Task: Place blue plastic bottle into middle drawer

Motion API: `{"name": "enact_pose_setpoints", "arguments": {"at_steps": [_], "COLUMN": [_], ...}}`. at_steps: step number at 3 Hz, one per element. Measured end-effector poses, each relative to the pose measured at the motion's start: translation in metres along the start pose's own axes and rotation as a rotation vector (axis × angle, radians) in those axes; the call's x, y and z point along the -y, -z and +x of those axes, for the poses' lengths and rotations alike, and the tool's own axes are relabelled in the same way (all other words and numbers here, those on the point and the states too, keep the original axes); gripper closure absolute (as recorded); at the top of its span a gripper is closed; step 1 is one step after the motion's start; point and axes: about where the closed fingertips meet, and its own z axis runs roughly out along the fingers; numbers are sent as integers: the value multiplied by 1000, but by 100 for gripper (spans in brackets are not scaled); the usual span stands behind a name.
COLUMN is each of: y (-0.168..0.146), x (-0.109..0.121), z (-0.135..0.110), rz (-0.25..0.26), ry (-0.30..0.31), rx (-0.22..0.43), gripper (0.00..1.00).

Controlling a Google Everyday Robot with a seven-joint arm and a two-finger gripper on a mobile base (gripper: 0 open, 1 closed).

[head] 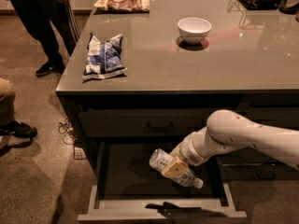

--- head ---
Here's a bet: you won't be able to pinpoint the brown snack bag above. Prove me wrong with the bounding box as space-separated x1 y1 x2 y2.
94 0 150 13

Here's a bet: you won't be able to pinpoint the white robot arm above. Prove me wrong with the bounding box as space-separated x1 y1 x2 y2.
162 109 299 177

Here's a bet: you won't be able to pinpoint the dark counter cabinet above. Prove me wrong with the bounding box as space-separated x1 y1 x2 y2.
55 0 299 182

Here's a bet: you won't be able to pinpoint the standing person in black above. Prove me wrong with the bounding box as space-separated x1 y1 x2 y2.
8 0 79 77

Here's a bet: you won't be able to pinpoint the right side drawers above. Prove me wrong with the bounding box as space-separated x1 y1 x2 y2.
217 93 299 180

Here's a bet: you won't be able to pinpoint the seated person leg and shoe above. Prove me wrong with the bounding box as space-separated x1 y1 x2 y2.
0 78 37 138

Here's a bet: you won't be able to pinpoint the closed top drawer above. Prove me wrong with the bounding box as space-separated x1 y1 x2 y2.
78 108 211 138

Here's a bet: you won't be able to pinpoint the cables on floor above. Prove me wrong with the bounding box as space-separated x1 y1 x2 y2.
57 119 88 161

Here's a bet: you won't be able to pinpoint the dark round object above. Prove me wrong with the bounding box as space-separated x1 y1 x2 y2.
279 0 299 15

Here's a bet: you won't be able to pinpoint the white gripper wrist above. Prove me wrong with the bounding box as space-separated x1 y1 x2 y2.
162 131 215 178

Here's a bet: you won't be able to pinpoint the blue white snack bag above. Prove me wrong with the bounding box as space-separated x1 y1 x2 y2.
82 33 127 81

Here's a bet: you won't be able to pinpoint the white ceramic bowl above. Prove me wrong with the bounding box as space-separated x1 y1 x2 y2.
178 18 211 45

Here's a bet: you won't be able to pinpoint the open middle drawer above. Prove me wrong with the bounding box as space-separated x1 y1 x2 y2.
78 143 247 224

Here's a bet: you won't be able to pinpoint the clear plastic water bottle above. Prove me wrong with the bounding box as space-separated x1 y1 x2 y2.
149 148 204 189

